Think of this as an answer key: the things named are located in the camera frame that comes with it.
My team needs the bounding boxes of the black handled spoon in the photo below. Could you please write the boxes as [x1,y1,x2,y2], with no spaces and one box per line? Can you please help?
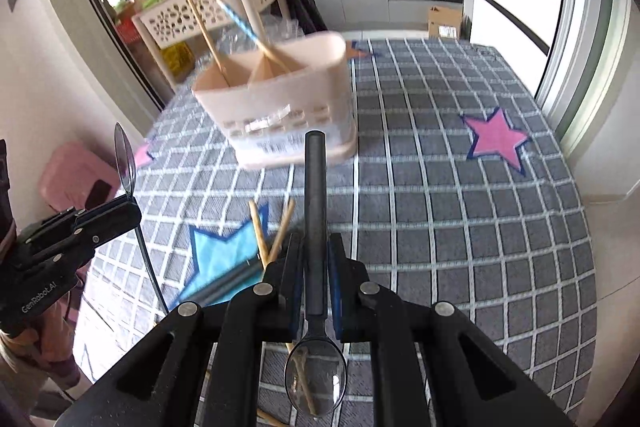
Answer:
[285,130,347,418]

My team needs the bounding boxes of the grey checked tablecloth with stars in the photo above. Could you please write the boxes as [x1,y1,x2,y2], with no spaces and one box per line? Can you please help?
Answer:
[74,39,597,426]

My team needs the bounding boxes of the clear plastic bag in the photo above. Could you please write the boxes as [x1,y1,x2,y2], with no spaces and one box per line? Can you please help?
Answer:
[209,13,306,58]

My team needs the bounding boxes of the beige plastic utensil holder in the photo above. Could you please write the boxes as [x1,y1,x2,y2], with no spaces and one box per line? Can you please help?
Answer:
[192,31,357,170]

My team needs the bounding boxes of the thin handled metal spoon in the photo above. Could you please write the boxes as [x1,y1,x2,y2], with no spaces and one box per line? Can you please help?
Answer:
[113,121,170,316]

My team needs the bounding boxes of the wooden chopstick on table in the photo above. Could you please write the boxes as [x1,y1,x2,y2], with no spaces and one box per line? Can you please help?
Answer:
[248,199,269,269]
[268,198,295,262]

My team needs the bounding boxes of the pink plastic stool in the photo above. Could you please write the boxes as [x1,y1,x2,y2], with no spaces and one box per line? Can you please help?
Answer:
[38,142,120,211]

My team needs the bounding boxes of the plain wooden chopstick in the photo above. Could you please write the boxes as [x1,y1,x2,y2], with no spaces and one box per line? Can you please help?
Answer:
[186,0,230,86]

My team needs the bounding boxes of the beige plastic storage rack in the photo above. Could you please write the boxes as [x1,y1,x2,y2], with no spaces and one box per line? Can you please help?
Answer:
[132,0,291,89]

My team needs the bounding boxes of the person's left hand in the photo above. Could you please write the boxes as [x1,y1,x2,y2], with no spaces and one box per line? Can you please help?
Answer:
[1,298,80,390]

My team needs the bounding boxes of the blue patterned chopstick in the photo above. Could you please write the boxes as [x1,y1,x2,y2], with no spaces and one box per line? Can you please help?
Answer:
[215,0,300,72]

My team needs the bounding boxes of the cardboard box on floor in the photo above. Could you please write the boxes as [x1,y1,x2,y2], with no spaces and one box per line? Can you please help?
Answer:
[427,5,463,40]

